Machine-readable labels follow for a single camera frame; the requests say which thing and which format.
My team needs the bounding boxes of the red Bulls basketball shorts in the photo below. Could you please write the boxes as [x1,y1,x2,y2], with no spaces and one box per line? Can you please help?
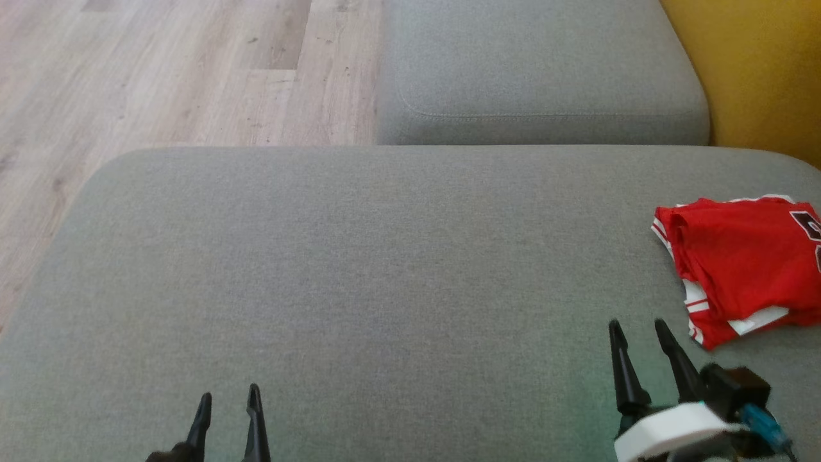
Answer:
[702,305,821,350]

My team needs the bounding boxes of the right cable with blue plug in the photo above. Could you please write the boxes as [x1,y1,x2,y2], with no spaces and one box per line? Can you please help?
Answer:
[738,404,799,462]

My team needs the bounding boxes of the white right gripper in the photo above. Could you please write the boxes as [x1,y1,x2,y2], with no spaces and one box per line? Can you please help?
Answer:
[608,319,748,462]

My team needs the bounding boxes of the small grey sofa cushion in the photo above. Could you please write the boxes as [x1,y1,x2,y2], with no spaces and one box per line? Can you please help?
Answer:
[375,0,711,147]

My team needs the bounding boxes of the large grey fabric sofa seat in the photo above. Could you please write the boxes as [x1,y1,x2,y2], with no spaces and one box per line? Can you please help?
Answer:
[0,146,821,462]

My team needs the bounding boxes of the red basketball jersey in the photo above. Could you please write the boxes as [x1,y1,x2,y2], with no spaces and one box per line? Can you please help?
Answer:
[651,194,821,350]

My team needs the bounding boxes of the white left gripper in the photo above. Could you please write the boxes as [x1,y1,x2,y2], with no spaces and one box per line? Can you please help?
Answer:
[144,384,271,462]

